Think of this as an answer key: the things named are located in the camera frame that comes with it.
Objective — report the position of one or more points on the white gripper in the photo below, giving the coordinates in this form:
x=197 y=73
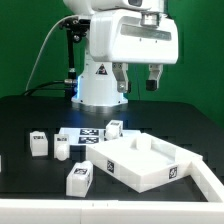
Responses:
x=118 y=36

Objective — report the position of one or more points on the white square tabletop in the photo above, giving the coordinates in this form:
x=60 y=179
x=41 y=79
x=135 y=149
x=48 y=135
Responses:
x=142 y=162

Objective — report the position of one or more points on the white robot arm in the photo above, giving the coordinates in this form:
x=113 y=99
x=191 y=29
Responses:
x=97 y=86

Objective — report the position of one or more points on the white marker sheet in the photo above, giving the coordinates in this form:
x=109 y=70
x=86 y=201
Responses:
x=84 y=136

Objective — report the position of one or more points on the white obstacle fence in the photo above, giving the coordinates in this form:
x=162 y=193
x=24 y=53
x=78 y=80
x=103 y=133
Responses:
x=211 y=211

